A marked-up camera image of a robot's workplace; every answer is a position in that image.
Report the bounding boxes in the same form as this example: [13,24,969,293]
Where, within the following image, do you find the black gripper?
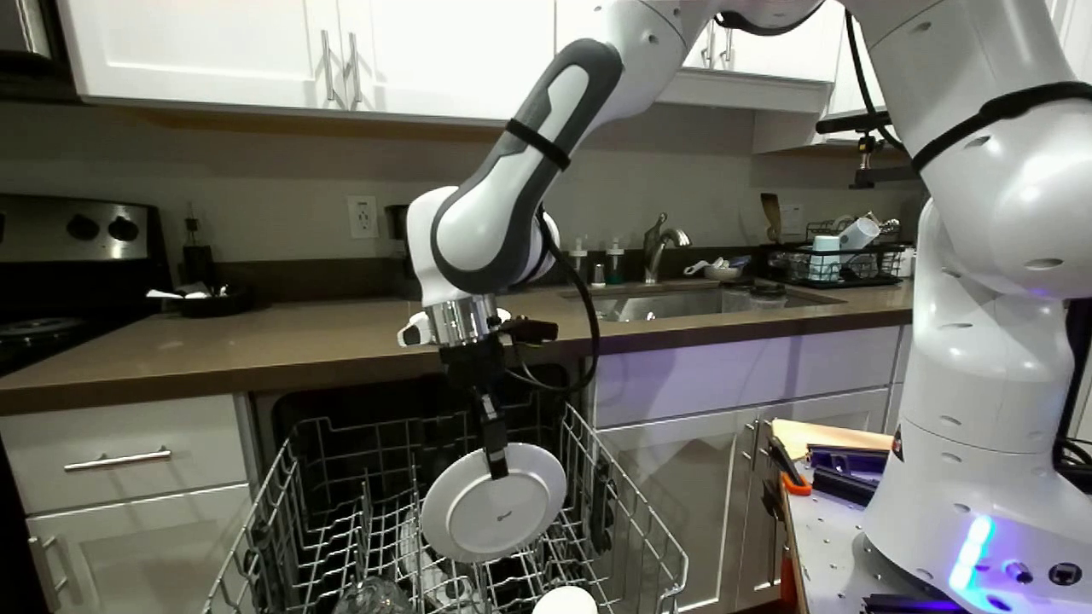
[439,333,538,482]

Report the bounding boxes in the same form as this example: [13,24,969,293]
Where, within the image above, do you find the white dinner plate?
[415,437,569,569]

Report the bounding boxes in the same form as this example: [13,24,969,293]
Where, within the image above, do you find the clear ribbed glass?
[330,569,415,614]

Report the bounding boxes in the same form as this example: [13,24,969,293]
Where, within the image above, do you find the white cup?
[528,583,602,614]

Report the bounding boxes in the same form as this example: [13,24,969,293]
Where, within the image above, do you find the white sink base cabinets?
[583,320,916,614]

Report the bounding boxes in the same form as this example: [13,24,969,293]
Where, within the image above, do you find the steel kitchen sink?
[561,279,845,331]

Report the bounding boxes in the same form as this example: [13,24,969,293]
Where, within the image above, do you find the chrome faucet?
[636,216,698,285]

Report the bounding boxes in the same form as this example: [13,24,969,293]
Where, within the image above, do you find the black pan with cloth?
[142,279,274,320]

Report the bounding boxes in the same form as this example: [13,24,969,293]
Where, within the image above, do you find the wooden board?
[768,416,899,459]

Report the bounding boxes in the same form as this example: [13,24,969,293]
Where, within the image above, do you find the dark bottle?
[177,211,223,291]

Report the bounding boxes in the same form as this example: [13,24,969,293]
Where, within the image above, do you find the metal robot table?
[777,489,1092,614]

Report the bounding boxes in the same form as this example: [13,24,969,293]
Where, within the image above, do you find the white drawer cabinet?
[0,389,263,614]

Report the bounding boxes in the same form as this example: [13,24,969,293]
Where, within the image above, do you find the dish drying rack with items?
[758,211,921,291]

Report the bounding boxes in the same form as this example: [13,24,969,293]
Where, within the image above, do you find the black steel stove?
[0,190,175,377]

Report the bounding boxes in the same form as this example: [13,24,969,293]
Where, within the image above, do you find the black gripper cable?
[504,216,604,401]

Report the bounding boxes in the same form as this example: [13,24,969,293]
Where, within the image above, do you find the white wire dish rack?
[249,367,595,614]

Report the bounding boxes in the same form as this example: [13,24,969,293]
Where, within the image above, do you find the white wall outlet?
[344,190,384,242]

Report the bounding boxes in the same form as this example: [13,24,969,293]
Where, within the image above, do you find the orange handled black tool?
[770,437,818,502]

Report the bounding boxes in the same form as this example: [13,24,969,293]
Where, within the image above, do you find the white upper cabinets with handles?
[56,0,561,129]

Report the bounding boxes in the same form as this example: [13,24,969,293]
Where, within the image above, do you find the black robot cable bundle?
[1051,296,1092,502]

